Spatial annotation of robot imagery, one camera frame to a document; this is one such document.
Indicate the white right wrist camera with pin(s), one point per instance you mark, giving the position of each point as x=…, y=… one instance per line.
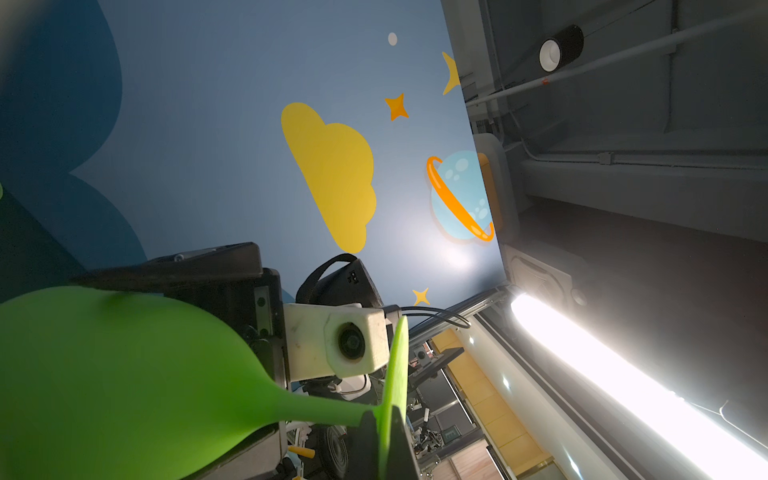
x=341, y=341

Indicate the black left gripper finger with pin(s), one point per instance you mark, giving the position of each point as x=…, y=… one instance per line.
x=390, y=450

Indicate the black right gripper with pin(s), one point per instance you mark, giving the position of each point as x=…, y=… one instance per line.
x=229, y=282

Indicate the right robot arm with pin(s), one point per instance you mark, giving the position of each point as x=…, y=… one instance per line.
x=341, y=281

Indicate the black ceiling spotlight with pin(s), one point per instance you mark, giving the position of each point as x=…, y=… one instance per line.
x=561, y=49

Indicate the grey ceiling pipe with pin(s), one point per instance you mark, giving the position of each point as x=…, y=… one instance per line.
x=655, y=45

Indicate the bright ceiling light tube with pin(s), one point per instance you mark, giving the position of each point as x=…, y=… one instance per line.
x=715, y=452

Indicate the green wine glass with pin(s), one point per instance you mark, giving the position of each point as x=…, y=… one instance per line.
x=115, y=385

